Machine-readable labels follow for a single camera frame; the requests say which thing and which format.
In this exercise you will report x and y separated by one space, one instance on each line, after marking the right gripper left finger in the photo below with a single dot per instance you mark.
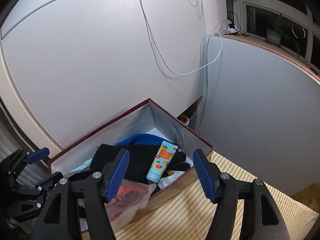
59 218

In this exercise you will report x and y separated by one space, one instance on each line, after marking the blue knitted cloth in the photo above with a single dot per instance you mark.
142 139

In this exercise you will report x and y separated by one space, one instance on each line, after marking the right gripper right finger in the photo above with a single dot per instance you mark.
261 218

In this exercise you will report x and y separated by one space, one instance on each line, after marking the clear bag with orange content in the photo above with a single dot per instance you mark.
131 197

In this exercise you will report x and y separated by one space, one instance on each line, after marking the black knitted glove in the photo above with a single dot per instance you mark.
141 158

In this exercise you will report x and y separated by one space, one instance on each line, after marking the clear packet of cotton pads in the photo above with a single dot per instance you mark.
83 166

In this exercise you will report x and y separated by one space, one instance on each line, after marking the small orange white sachet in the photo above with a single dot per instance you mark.
170 179

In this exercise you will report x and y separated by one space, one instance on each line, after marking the dark red storage box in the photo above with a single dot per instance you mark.
144 124

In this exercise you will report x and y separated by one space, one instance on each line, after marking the potted plant on sill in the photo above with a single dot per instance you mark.
274 34

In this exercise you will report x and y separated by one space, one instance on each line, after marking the fruit print hand cream tube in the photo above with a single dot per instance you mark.
161 161

